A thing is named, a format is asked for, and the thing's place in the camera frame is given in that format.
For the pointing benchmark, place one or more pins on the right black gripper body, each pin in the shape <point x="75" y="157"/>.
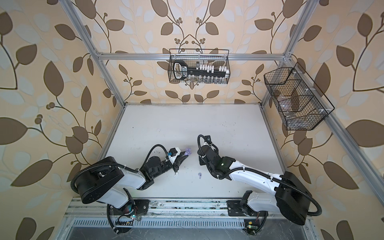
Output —
<point x="211" y="169"/>

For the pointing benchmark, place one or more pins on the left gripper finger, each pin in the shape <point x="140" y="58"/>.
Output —
<point x="177" y="164"/>
<point x="181" y="158"/>

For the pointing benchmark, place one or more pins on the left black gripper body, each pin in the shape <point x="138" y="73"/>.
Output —
<point x="165" y="166"/>

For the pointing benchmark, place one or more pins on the purple round charging case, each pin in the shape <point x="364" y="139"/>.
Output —
<point x="188" y="152"/>

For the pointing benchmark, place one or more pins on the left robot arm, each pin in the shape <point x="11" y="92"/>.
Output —
<point x="107" y="181"/>

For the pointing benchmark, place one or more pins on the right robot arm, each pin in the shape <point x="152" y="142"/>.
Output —
<point x="287" y="195"/>

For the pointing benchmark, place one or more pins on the black tool with white bits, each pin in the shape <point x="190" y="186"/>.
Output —
<point x="182" y="71"/>

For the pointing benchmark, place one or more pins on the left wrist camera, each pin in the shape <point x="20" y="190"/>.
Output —
<point x="174" y="153"/>

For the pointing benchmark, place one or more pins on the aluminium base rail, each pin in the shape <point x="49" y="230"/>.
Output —
<point x="162" y="207"/>

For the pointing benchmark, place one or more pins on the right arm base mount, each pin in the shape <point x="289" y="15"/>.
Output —
<point x="237" y="209"/>

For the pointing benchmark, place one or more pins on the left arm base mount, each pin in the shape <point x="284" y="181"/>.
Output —
<point x="133" y="207"/>

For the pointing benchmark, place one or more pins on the black wire basket centre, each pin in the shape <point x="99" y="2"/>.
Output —
<point x="217" y="57"/>

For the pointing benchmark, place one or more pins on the black wire basket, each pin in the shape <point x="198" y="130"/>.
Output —
<point x="217" y="57"/>
<point x="300" y="102"/>

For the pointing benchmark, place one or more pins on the black wire basket right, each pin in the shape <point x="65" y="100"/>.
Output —
<point x="300" y="102"/>

